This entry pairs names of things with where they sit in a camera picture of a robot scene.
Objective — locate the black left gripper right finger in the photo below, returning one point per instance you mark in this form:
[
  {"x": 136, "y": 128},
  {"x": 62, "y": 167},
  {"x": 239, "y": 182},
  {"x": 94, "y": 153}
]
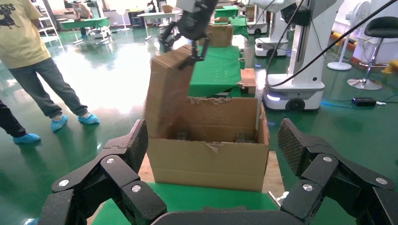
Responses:
[{"x": 320, "y": 174}]

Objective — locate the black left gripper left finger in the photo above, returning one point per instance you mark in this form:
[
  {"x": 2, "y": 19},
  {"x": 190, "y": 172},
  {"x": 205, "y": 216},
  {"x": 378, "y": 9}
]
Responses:
[{"x": 124, "y": 167}]

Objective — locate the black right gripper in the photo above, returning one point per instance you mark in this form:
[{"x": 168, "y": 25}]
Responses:
[{"x": 196, "y": 24}]

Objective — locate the small cardboard box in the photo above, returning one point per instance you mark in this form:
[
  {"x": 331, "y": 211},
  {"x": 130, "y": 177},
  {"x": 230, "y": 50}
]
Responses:
[{"x": 168, "y": 90}]

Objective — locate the closed background cardboard box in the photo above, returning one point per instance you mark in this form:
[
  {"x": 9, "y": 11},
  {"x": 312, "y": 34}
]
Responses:
[{"x": 220, "y": 35}]

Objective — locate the large open cardboard carton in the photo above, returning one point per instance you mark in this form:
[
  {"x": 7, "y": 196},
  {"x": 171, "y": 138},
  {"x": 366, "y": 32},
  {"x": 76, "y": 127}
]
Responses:
[{"x": 211, "y": 164}]

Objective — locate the white background table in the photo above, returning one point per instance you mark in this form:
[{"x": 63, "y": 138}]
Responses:
[{"x": 158, "y": 14}]

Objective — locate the distant green covered table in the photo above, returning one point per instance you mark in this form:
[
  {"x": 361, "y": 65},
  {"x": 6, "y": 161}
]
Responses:
[
  {"x": 84, "y": 23},
  {"x": 225, "y": 11}
]

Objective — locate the black foam insert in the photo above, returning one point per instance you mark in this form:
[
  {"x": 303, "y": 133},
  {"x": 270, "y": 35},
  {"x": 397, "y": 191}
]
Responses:
[{"x": 183, "y": 135}]

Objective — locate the large green table cloth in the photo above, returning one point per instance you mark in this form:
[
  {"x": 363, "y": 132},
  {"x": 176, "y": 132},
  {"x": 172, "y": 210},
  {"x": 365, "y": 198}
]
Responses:
[{"x": 192, "y": 197}]

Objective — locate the small wooden crate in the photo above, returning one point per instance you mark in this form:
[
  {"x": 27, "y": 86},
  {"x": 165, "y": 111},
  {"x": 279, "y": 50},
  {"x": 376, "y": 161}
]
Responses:
[{"x": 248, "y": 79}]

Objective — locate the black power brick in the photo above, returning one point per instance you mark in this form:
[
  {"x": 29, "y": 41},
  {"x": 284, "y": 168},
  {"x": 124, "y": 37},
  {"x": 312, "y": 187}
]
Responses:
[{"x": 363, "y": 102}]

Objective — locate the white wheeled background robot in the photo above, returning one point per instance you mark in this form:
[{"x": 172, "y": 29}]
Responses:
[
  {"x": 270, "y": 46},
  {"x": 304, "y": 62}
]

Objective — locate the white standing fan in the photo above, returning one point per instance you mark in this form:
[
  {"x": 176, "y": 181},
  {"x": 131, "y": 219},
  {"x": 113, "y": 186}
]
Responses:
[{"x": 339, "y": 66}]

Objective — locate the person in wide black trousers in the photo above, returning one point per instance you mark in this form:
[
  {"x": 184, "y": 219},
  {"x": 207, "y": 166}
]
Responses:
[{"x": 7, "y": 121}]

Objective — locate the white metal shelf rack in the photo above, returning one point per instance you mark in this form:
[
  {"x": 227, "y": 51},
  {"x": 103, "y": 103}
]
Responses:
[{"x": 46, "y": 29}]

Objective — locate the person in grey jeans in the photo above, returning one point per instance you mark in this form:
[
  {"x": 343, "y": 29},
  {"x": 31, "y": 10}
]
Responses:
[{"x": 25, "y": 37}]

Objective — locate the black bar stool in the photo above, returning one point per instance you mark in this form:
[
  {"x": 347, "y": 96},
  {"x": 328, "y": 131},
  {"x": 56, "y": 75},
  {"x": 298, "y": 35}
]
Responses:
[{"x": 382, "y": 26}]

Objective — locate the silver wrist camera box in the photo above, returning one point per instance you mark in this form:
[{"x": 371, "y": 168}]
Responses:
[{"x": 186, "y": 4}]

